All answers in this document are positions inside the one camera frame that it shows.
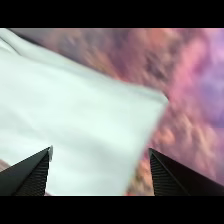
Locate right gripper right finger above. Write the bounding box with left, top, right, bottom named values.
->
left=148, top=147, right=224, bottom=197

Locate pale green T-shirt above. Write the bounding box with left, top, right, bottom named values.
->
left=0, top=27, right=170, bottom=197

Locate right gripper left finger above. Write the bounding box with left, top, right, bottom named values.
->
left=0, top=145, right=54, bottom=197

